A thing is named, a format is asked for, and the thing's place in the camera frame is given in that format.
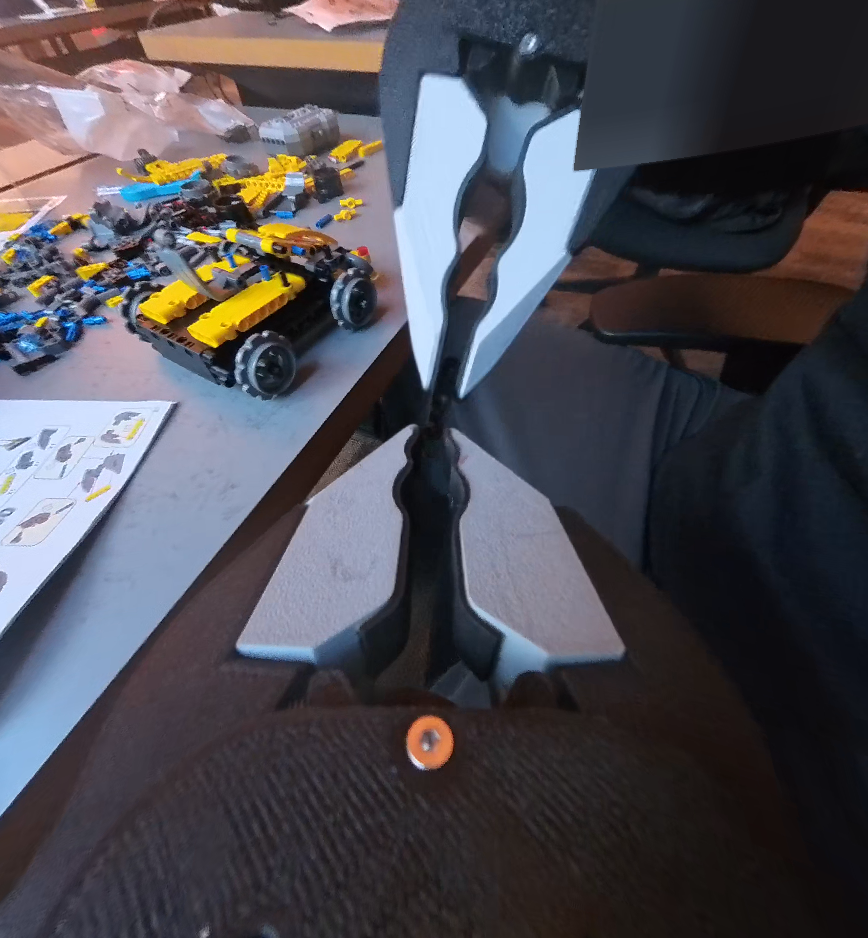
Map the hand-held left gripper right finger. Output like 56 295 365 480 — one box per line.
449 428 627 704

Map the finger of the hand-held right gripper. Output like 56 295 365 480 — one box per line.
456 108 596 402
392 73 490 391

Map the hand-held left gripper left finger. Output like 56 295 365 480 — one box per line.
236 424 426 671

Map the black brick beam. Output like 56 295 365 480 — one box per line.
421 355 458 485

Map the grey desk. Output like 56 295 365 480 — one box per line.
0 106 414 862

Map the paper sheet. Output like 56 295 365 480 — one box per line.
305 0 400 32

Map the grey brick battery box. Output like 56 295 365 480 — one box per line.
258 105 341 155

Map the wood-edged table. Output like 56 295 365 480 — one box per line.
137 11 391 107

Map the yellow brick toy vehicle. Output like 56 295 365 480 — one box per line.
122 227 380 402

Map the person's dark top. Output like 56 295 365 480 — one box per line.
647 183 868 938

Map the open instruction booklet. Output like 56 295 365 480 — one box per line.
0 399 178 690

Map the pile of small brick pieces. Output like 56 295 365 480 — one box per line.
0 135 384 375

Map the yellow sticker sheet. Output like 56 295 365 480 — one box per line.
0 194 68 244

